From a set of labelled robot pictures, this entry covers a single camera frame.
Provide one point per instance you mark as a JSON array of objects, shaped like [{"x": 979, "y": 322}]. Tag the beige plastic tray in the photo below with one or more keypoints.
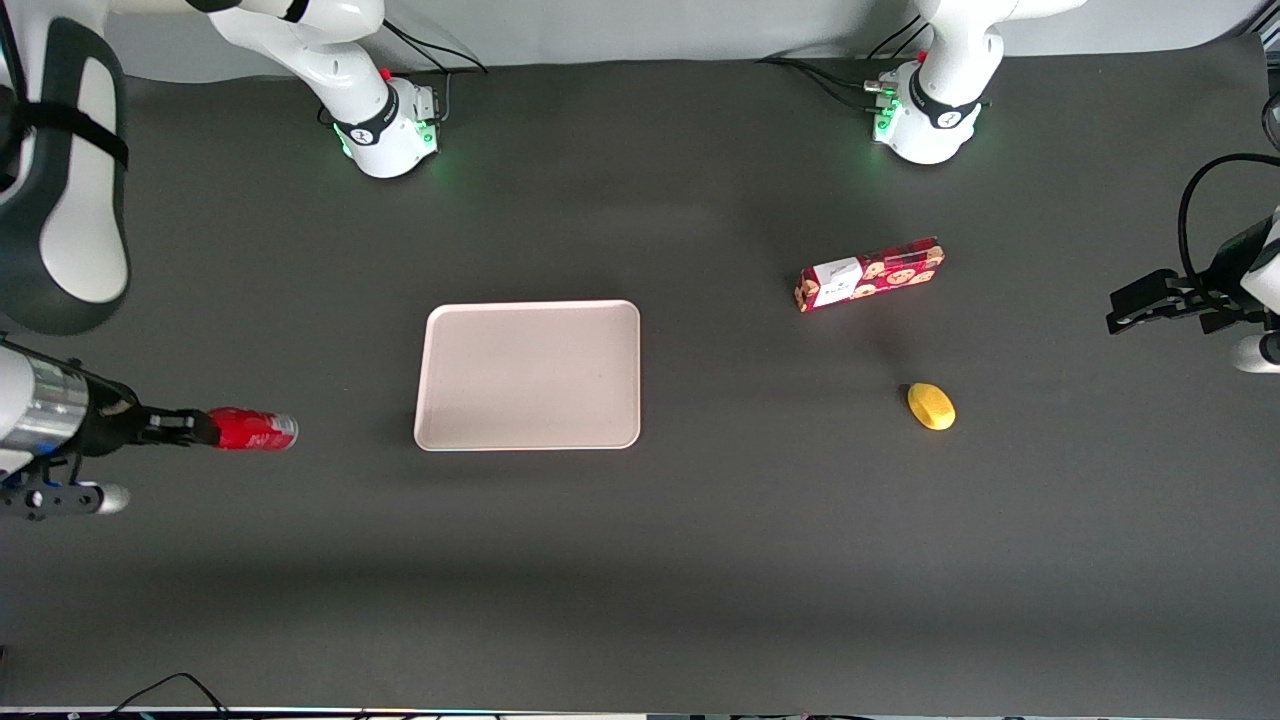
[{"x": 528, "y": 375}]

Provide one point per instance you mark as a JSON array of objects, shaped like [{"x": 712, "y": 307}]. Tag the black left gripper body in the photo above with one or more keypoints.
[{"x": 1228, "y": 272}]

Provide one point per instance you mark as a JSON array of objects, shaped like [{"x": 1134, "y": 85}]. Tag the yellow lemon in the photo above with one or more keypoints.
[{"x": 932, "y": 406}]

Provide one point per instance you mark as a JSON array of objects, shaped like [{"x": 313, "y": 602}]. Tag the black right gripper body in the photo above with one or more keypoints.
[{"x": 113, "y": 425}]

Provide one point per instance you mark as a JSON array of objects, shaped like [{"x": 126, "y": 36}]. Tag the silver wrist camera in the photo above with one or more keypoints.
[
  {"x": 1258, "y": 354},
  {"x": 60, "y": 498}
]

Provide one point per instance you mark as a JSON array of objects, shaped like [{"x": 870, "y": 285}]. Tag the red coke bottle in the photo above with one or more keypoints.
[{"x": 255, "y": 430}]

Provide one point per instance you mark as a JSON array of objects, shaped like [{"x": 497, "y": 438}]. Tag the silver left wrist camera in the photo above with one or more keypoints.
[{"x": 1258, "y": 354}]

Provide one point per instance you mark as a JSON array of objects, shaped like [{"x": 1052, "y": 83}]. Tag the dark grey table mat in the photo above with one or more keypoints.
[{"x": 700, "y": 560}]

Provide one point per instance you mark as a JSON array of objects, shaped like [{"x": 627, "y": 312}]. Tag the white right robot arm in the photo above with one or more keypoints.
[{"x": 350, "y": 60}]

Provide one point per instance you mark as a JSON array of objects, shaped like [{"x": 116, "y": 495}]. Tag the red cookie box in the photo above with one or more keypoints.
[{"x": 880, "y": 275}]

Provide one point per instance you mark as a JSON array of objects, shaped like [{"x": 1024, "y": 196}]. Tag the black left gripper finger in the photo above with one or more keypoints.
[
  {"x": 1122, "y": 323},
  {"x": 1150, "y": 290}
]

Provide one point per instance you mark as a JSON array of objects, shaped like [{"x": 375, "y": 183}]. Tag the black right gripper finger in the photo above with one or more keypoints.
[
  {"x": 208, "y": 412},
  {"x": 180, "y": 432}
]

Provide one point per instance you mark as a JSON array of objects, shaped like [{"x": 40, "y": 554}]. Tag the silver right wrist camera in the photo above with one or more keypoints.
[{"x": 60, "y": 498}]

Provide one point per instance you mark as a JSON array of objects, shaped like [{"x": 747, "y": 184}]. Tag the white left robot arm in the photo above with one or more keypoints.
[{"x": 945, "y": 90}]

